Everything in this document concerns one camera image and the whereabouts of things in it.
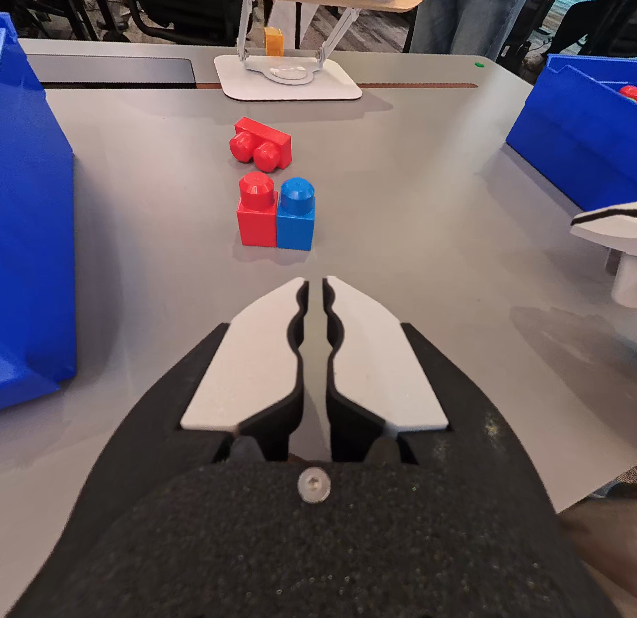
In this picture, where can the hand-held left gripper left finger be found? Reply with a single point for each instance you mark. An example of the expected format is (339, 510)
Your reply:
(239, 374)

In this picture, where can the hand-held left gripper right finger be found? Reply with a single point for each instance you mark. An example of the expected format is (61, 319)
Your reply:
(390, 374)

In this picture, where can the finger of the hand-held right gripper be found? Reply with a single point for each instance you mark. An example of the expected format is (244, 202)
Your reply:
(612, 230)

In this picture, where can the blue toy block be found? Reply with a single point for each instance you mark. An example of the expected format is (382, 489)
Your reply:
(297, 220)

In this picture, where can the red double toy block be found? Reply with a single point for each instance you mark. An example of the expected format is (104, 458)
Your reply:
(264, 140)

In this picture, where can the blue plastic bin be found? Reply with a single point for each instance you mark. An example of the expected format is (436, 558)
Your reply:
(35, 230)
(577, 130)

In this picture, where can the pile of colourful toy blocks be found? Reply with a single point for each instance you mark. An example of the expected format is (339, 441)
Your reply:
(629, 91)

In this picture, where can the person's beige trousers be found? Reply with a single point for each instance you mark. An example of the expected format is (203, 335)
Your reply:
(607, 538)

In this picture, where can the white document stand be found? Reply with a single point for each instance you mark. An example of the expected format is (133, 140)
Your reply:
(289, 80)

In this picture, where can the small orange cube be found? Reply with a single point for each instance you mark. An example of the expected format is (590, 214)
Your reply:
(274, 41)

